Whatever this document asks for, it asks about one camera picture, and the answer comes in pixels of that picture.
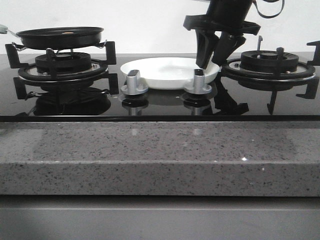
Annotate black glass cooktop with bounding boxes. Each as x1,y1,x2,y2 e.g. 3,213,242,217
0,54,320,122

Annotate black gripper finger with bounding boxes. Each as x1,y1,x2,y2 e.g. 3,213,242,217
212,31,246,66
195,29,219,69

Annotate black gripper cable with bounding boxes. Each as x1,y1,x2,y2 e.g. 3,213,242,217
252,0,286,19

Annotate right black pan support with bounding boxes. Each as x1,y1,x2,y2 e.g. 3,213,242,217
221,36,320,115

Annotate right black gas burner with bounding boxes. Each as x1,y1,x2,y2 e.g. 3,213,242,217
240,50,299,73

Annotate right silver stove knob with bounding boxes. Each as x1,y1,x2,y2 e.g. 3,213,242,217
183,69,212,95

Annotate silver stove knob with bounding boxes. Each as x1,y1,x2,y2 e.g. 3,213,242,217
120,69,148,96
183,69,212,95

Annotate black pan support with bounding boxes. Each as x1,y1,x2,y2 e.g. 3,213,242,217
5,41,117,85
221,36,320,115

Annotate black gas burner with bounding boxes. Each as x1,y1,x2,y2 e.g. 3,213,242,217
35,52,92,74
240,50,299,73

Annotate left black pan support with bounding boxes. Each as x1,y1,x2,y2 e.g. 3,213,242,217
5,41,117,85

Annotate left black gas burner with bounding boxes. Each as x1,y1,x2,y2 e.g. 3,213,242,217
35,52,92,74

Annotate white plate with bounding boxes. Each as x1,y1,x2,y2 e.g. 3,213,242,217
120,57,221,91

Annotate left silver stove knob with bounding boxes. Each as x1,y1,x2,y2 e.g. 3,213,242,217
120,69,148,96

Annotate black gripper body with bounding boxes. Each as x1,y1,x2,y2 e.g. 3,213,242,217
183,0,261,35

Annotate black frying pan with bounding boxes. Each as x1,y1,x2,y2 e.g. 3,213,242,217
14,26,104,48

